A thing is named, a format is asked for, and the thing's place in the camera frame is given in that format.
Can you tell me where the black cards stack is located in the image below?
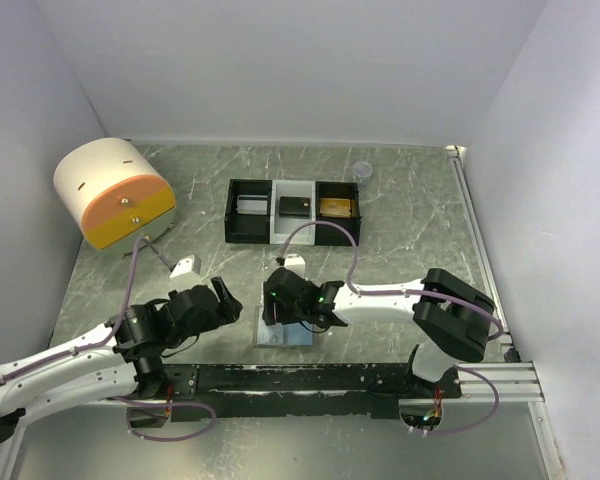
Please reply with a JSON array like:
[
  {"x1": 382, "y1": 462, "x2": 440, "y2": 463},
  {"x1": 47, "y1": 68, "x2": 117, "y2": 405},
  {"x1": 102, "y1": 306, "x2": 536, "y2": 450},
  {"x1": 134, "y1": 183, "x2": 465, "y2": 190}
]
[{"x1": 278, "y1": 196, "x2": 311, "y2": 218}]

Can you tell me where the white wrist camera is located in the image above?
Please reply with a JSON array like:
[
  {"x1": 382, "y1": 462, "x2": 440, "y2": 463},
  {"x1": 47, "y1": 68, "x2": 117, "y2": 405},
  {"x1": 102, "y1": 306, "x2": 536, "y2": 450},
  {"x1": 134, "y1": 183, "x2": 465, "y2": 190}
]
[
  {"x1": 169, "y1": 255, "x2": 201, "y2": 291},
  {"x1": 276, "y1": 254, "x2": 306, "y2": 277}
]

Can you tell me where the black tray compartment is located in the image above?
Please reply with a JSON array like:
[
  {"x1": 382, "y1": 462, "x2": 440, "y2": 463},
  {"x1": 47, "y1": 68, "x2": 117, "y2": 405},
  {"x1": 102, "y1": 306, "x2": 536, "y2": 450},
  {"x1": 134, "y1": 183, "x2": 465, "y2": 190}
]
[
  {"x1": 224, "y1": 179, "x2": 273, "y2": 244},
  {"x1": 314, "y1": 181, "x2": 362, "y2": 246}
]

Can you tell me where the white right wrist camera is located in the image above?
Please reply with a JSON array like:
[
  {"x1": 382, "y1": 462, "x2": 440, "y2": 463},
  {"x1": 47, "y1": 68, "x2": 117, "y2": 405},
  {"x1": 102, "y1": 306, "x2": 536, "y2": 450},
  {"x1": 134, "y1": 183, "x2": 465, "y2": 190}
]
[{"x1": 276, "y1": 254, "x2": 306, "y2": 277}]

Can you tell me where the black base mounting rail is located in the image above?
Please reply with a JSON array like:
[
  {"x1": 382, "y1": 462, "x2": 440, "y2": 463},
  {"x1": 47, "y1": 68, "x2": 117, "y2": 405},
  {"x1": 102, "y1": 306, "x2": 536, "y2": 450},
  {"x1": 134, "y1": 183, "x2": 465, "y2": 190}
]
[{"x1": 104, "y1": 361, "x2": 464, "y2": 430}]

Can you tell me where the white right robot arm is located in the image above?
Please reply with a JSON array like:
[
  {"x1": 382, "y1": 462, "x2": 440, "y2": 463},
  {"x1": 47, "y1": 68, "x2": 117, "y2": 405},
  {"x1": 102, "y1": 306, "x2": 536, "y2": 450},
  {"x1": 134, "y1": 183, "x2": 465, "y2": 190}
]
[{"x1": 263, "y1": 267, "x2": 502, "y2": 398}]

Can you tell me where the black left tray compartment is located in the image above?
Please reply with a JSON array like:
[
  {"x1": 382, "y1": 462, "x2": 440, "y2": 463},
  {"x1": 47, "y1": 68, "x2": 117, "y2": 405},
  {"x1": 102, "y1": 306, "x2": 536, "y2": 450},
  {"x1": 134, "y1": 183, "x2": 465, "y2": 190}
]
[{"x1": 224, "y1": 179, "x2": 273, "y2": 244}]

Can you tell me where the black right tray compartment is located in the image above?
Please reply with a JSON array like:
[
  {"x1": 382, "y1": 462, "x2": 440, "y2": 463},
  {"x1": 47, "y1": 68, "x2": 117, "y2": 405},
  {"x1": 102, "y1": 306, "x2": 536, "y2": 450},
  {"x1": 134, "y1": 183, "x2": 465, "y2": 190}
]
[{"x1": 314, "y1": 181, "x2": 362, "y2": 246}]

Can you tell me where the silver cards stack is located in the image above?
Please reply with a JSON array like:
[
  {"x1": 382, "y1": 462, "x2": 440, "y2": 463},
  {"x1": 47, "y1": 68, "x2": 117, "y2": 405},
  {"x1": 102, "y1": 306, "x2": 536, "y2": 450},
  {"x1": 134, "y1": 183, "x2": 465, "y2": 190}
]
[{"x1": 236, "y1": 195, "x2": 269, "y2": 216}]

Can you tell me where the white VIP card in holder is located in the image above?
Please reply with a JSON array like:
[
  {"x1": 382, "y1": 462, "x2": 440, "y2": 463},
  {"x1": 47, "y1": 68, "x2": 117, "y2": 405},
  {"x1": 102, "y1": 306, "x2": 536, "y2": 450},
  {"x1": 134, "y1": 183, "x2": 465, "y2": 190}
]
[{"x1": 256, "y1": 324, "x2": 284, "y2": 346}]

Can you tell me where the aluminium frame rail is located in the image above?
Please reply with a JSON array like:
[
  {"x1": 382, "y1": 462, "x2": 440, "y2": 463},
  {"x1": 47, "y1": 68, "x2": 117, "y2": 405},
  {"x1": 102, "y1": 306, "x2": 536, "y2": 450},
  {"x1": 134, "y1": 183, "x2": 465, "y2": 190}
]
[{"x1": 445, "y1": 145, "x2": 545, "y2": 403}]

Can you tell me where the white orange yellow drawer cabinet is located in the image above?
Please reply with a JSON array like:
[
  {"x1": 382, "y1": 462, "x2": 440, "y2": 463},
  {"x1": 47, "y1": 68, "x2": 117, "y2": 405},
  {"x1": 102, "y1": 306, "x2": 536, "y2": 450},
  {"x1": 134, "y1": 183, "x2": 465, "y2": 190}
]
[{"x1": 53, "y1": 138, "x2": 176, "y2": 255}]

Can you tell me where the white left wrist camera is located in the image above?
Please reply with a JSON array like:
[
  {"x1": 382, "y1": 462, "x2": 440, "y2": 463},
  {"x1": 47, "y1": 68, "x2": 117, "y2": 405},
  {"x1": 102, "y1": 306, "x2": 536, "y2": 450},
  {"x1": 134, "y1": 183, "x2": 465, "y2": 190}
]
[{"x1": 169, "y1": 255, "x2": 201, "y2": 291}]

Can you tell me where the gold cards stack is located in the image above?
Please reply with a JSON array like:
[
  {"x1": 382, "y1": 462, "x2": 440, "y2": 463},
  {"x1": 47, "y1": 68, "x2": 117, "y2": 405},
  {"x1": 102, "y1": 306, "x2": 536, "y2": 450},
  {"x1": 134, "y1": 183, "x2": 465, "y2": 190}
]
[{"x1": 319, "y1": 198, "x2": 354, "y2": 218}]

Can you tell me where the white middle tray compartment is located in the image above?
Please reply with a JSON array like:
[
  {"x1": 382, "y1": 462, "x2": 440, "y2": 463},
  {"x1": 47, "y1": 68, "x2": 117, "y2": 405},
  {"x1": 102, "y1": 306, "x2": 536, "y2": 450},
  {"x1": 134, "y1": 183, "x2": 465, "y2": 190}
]
[{"x1": 269, "y1": 180, "x2": 316, "y2": 245}]

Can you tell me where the small clear plastic cup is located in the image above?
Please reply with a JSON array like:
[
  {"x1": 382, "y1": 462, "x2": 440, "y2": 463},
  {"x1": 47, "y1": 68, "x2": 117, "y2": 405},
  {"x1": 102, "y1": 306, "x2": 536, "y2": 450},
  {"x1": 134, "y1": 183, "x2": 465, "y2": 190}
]
[{"x1": 352, "y1": 161, "x2": 373, "y2": 186}]

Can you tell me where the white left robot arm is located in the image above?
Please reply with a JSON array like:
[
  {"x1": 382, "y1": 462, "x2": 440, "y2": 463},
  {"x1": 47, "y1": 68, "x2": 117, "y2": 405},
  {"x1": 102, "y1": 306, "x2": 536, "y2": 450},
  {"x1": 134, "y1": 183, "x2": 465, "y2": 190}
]
[{"x1": 0, "y1": 277, "x2": 243, "y2": 444}]

